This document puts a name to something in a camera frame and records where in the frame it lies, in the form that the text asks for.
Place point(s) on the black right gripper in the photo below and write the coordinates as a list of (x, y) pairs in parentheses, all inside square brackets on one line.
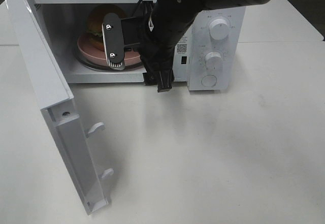
[(157, 61)]

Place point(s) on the round door release button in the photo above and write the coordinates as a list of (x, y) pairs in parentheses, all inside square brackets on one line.
[(209, 81)]

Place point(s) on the white microwave knob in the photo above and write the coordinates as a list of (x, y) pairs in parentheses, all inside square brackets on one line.
[(219, 28), (213, 60)]

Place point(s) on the pink round plate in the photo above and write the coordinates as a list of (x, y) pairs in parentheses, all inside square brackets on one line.
[(97, 58)]

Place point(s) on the burger with lettuce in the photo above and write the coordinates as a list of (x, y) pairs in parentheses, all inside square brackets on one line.
[(95, 21)]

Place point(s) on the white microwave door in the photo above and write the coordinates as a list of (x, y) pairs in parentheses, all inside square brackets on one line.
[(57, 105)]

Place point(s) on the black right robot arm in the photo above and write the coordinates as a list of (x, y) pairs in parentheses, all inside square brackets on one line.
[(171, 19)]

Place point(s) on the glass microwave turntable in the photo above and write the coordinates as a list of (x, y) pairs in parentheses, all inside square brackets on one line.
[(80, 58)]

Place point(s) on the white warning label sticker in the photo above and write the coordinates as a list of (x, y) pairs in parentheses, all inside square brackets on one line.
[(181, 47)]

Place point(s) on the white microwave oven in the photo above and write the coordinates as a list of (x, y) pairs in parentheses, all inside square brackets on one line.
[(53, 40)]

